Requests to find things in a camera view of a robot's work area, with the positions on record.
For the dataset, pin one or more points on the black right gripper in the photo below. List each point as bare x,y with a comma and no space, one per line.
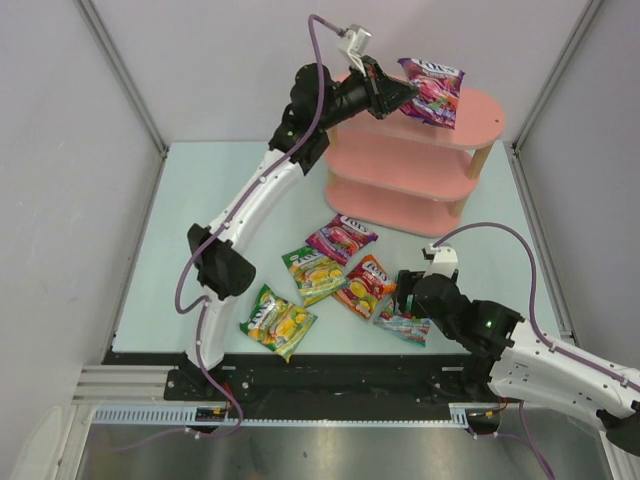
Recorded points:
404,291

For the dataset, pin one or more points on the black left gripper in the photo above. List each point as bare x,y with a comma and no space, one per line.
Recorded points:
376,92

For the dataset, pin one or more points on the purple berries candy bag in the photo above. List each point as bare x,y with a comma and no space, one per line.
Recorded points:
438,95
341,238

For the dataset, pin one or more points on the orange fruits candy bag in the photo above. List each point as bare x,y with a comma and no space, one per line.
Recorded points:
367,284

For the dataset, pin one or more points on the green spring tea candy bag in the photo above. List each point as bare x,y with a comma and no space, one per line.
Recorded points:
316,275

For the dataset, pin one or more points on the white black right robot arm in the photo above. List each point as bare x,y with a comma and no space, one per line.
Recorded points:
512,358

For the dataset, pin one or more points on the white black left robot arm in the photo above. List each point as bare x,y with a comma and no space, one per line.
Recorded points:
317,104

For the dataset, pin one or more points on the teal mint blossom candy bag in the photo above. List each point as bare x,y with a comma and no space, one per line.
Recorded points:
403,325

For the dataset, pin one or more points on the pink three-tier shelf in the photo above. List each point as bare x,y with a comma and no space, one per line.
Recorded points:
409,176

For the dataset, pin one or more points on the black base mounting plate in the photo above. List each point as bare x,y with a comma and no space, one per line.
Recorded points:
433,377

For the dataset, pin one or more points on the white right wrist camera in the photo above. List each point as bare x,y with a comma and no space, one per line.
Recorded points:
441,260

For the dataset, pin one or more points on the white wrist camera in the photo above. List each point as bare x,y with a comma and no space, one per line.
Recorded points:
353,43
441,260

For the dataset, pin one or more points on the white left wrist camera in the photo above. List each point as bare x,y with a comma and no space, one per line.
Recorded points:
353,43

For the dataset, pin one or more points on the white slotted cable duct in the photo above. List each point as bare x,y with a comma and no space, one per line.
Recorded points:
454,415

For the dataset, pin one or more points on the aluminium corner frame post right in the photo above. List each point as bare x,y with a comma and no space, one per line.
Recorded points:
569,50

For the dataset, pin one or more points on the aluminium corner frame post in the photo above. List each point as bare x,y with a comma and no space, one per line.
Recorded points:
569,50
111,54

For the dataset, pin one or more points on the aluminium corner frame post left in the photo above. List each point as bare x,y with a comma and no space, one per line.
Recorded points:
111,54

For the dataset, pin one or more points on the aluminium front rail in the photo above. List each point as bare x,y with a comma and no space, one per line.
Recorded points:
104,384

